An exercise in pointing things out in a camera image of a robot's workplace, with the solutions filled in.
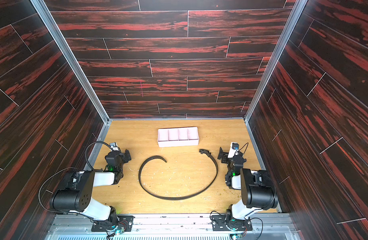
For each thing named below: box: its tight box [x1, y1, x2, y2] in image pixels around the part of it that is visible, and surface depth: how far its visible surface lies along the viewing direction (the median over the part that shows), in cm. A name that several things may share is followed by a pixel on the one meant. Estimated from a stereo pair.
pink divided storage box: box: [157, 126, 200, 148], surface depth 110 cm
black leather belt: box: [138, 149, 219, 200], surface depth 88 cm
